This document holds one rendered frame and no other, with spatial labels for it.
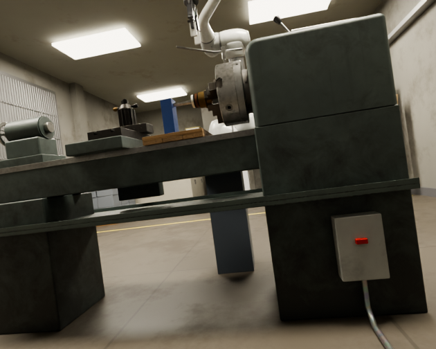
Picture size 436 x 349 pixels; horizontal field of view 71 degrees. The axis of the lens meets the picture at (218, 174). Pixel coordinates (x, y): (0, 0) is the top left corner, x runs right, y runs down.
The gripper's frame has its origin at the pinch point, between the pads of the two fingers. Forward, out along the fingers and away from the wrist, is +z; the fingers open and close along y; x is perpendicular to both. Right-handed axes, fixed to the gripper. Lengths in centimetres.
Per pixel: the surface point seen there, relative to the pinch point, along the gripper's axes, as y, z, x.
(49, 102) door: -370, -140, -364
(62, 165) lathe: 0, 53, -77
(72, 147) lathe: 7, 47, -66
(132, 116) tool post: -21, 28, -46
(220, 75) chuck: 0.4, 22.1, 9.6
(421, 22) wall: -277, -110, 243
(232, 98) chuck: -0.2, 34.2, 14.0
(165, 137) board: 2, 48, -20
